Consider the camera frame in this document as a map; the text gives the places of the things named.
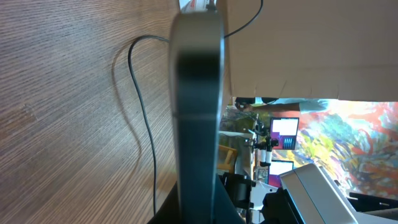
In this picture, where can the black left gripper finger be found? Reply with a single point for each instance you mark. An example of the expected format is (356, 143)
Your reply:
(224, 210)

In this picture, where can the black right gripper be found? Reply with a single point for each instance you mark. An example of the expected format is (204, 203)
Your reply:
(256, 201)

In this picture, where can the smartphone with light screen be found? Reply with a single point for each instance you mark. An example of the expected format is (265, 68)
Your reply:
(196, 54)

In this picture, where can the lower computer monitor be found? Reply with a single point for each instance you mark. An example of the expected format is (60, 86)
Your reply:
(277, 168)

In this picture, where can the computer monitor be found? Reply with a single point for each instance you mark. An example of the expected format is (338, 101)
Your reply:
(277, 168)
(283, 133)

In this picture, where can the upper computer monitor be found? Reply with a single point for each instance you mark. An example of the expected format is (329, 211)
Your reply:
(283, 133)

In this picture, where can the person in light shirt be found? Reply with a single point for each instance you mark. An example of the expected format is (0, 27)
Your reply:
(261, 104)

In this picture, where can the white power strip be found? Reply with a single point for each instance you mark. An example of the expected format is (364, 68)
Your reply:
(188, 6)

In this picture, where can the colourful abstract wall painting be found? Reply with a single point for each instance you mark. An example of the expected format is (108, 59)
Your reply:
(355, 141)

